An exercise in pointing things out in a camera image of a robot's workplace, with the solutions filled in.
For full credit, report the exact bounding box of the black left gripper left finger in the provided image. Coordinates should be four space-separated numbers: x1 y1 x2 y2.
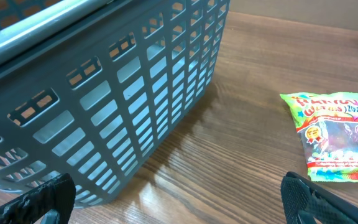
0 173 76 224

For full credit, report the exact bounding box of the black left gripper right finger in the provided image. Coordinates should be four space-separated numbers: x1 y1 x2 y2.
280 172 358 224

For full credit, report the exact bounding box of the Haribo gummy candy bag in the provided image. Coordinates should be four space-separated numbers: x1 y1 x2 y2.
280 92 358 182

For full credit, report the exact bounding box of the grey plastic shopping basket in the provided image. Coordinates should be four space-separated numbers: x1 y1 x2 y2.
0 0 230 208

